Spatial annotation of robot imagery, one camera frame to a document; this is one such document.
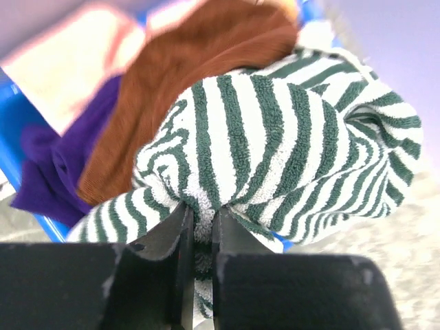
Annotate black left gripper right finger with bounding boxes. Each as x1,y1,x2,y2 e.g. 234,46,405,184
212,208,402,330

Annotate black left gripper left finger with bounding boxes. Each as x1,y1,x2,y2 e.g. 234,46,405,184
1,203,194,329

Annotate green white striped towel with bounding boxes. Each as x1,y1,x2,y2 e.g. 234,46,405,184
67,48,423,321

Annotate purple towel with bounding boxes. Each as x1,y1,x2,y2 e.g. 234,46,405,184
11,75,121,228

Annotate pink towel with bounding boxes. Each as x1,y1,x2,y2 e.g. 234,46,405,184
1,6,145,137

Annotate brown towel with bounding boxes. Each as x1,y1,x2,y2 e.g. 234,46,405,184
77,0,299,206

